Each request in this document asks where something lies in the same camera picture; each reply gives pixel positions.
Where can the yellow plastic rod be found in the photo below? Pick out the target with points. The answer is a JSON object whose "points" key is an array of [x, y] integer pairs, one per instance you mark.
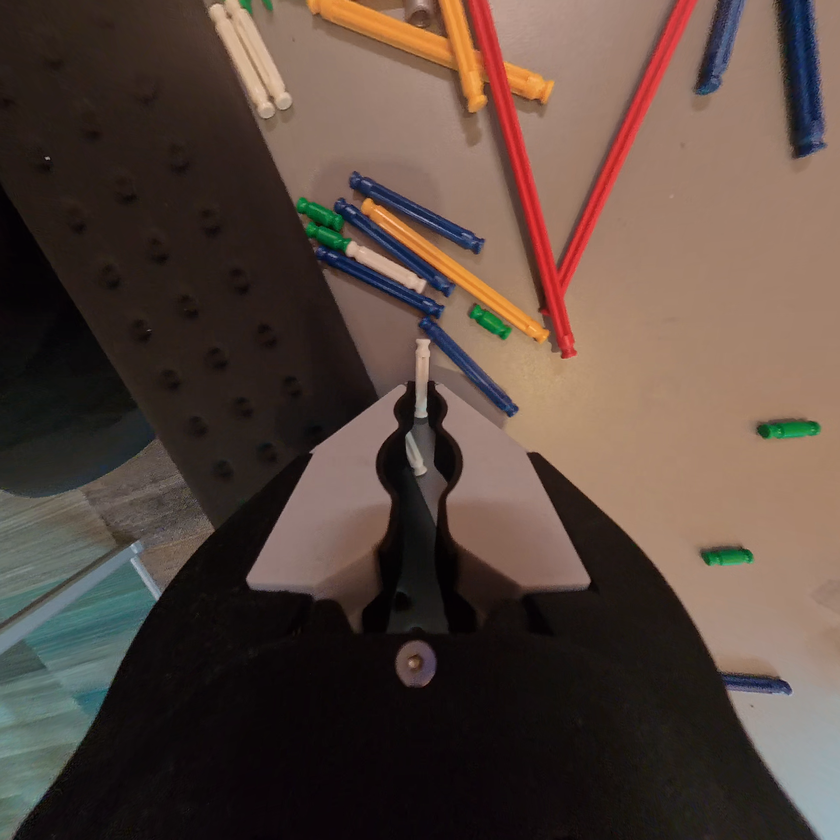
{"points": [[459, 274], [394, 35], [463, 59]]}

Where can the black perforated chair panel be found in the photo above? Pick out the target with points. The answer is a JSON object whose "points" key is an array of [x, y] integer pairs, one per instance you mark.
{"points": [[164, 229]]}

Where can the blue plastic rod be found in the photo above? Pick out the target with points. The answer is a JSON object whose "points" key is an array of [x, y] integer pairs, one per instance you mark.
{"points": [[804, 79], [761, 684], [420, 214], [394, 247], [380, 282], [722, 46], [469, 367]]}

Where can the grey plastic spacer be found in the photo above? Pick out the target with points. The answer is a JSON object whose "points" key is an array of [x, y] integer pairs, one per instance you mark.
{"points": [[420, 12]]}

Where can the white metal bar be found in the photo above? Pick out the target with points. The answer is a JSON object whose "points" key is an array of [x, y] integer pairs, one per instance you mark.
{"points": [[79, 584]]}

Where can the short green plastic rod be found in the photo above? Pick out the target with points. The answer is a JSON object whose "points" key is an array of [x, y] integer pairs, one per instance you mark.
{"points": [[319, 213], [490, 321], [787, 430], [327, 236], [727, 556]]}

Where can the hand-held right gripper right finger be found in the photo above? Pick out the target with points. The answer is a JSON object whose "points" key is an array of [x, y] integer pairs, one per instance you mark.
{"points": [[518, 525]]}

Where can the white plastic rod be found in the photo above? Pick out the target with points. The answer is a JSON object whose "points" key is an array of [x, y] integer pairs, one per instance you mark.
{"points": [[260, 56], [387, 266], [242, 62], [417, 459], [423, 367]]}

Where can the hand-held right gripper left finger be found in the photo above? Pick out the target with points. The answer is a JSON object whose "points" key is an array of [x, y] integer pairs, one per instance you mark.
{"points": [[315, 525]]}

